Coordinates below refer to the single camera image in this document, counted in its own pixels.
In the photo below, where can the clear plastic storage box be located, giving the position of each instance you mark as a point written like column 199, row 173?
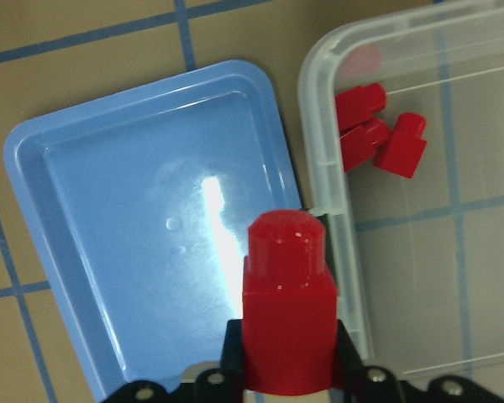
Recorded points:
column 420, row 261

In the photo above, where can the blue plastic tray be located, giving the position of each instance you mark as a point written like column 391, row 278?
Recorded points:
column 139, row 206

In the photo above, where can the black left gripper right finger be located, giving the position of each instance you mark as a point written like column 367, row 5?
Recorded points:
column 373, row 383

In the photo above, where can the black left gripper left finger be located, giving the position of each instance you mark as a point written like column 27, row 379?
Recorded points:
column 222, row 384

